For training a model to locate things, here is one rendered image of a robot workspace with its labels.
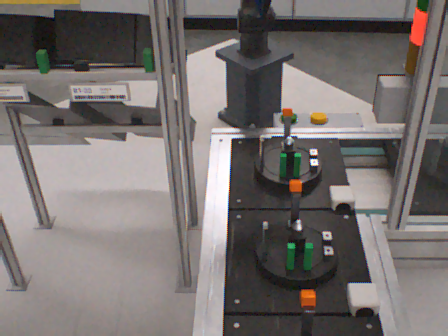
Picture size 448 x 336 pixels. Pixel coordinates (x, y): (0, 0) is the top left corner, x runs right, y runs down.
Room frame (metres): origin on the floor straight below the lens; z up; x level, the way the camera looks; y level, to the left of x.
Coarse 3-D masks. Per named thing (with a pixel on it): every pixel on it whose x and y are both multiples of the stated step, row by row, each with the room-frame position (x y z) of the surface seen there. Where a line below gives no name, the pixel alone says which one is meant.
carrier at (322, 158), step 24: (240, 144) 1.00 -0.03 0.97; (264, 144) 1.00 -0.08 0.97; (288, 144) 0.90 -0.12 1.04; (312, 144) 0.99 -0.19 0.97; (336, 144) 0.99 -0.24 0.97; (240, 168) 0.92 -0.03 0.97; (264, 168) 0.89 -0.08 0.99; (288, 168) 0.88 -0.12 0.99; (312, 168) 0.87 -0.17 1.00; (336, 168) 0.91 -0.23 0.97; (240, 192) 0.84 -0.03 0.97; (264, 192) 0.83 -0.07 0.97; (288, 192) 0.83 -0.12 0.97; (312, 192) 0.83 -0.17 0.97; (336, 192) 0.80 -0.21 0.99
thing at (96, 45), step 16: (64, 16) 0.78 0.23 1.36; (80, 16) 0.78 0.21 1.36; (96, 16) 0.77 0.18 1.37; (112, 16) 0.77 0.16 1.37; (128, 16) 0.76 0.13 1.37; (144, 16) 0.79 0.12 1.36; (64, 32) 0.77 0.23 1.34; (80, 32) 0.77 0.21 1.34; (96, 32) 0.76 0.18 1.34; (112, 32) 0.76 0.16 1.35; (128, 32) 0.75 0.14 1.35; (144, 32) 0.78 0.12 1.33; (64, 48) 0.76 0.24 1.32; (80, 48) 0.76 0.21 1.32; (96, 48) 0.75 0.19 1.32; (112, 48) 0.75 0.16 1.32; (128, 48) 0.74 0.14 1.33; (128, 64) 0.73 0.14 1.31
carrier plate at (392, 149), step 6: (384, 144) 0.99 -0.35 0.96; (390, 144) 0.99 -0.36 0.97; (396, 144) 0.98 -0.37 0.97; (384, 150) 0.99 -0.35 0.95; (390, 150) 0.96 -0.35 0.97; (396, 150) 0.96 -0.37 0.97; (390, 156) 0.94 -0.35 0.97; (396, 156) 0.94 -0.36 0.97; (390, 162) 0.93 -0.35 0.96; (396, 162) 0.92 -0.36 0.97; (390, 168) 0.92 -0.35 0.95
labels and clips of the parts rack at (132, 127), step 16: (144, 48) 0.71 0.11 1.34; (48, 64) 0.71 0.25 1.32; (80, 64) 0.70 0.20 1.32; (144, 64) 0.69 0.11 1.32; (0, 96) 0.70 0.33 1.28; (16, 96) 0.70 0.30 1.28; (80, 96) 0.70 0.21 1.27; (96, 96) 0.70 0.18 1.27; (112, 96) 0.69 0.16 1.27; (128, 96) 0.69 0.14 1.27; (32, 128) 0.88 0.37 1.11; (48, 128) 0.88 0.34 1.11; (64, 128) 0.88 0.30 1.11; (80, 128) 0.87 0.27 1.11; (96, 128) 0.87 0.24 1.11; (112, 128) 0.87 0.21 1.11; (128, 128) 0.87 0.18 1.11; (144, 128) 0.87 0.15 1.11; (160, 128) 0.87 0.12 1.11
